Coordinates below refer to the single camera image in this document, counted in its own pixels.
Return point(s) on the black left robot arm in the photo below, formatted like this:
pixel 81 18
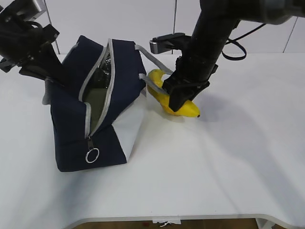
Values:
pixel 9 21

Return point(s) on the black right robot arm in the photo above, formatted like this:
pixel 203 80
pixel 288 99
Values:
pixel 200 51

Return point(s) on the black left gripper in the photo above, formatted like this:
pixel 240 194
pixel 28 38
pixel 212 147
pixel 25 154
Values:
pixel 28 45

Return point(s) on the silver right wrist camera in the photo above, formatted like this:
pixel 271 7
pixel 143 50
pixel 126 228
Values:
pixel 165 43

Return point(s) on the white paper scrap under table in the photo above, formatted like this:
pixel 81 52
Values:
pixel 167 222

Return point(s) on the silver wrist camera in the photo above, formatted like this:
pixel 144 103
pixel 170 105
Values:
pixel 165 43
pixel 28 10

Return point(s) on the navy blue lunch bag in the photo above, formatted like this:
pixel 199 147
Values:
pixel 112 141

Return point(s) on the green lid glass container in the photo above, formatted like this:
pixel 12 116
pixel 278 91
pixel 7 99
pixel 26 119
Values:
pixel 95 94

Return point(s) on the yellow banana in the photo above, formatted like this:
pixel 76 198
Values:
pixel 154 86

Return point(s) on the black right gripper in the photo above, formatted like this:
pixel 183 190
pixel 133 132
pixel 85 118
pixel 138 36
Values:
pixel 191 76

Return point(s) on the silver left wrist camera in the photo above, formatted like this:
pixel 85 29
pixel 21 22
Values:
pixel 28 10

